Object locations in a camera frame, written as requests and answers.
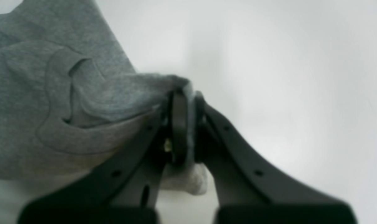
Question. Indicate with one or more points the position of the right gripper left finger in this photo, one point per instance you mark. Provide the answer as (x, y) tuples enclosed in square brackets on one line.
[(124, 189)]

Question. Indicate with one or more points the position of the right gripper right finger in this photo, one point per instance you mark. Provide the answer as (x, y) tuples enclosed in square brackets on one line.
[(250, 190)]

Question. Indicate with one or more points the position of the grey T-shirt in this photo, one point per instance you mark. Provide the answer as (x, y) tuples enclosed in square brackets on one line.
[(69, 95)]

